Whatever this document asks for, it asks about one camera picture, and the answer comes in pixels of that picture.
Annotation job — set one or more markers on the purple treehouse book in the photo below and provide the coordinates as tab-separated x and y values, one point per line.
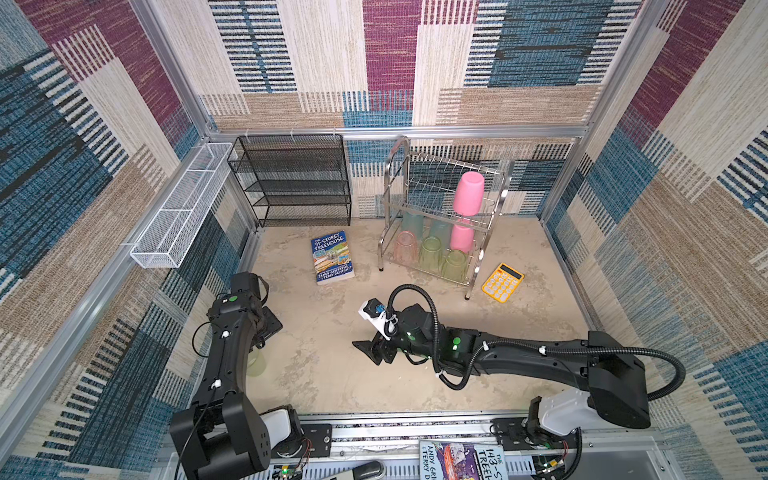
461	461

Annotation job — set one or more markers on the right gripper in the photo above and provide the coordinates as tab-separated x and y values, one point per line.
382	349

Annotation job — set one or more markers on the teal cup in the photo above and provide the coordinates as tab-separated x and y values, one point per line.
413	223
442	231

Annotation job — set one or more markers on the black mesh shelf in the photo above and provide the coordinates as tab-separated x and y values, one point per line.
294	180

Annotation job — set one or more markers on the pink cup front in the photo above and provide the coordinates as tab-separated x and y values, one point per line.
469	194

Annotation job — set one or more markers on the frosted green cup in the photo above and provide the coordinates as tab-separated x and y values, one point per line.
256	363

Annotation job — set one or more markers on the clear pink cup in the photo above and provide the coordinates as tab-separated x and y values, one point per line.
406	249

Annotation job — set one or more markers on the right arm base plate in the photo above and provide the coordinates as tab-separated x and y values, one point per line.
513	434

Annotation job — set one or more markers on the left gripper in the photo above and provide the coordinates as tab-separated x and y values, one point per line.
271	323

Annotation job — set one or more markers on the silver metal dish rack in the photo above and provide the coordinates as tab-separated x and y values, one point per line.
426	185

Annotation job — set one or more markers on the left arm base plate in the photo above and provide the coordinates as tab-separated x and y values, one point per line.
316	441

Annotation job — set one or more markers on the white wire wall basket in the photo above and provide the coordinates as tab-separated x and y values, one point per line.
168	238

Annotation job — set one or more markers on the yellow calculator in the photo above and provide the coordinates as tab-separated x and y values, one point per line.
502	283

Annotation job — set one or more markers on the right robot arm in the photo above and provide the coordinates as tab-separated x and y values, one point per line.
608	384

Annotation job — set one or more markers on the blue treehouse book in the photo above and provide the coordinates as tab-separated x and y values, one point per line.
332	258

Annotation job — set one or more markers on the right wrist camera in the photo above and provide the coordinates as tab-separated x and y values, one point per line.
375	312

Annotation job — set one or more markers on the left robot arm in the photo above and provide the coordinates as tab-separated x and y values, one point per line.
221	435

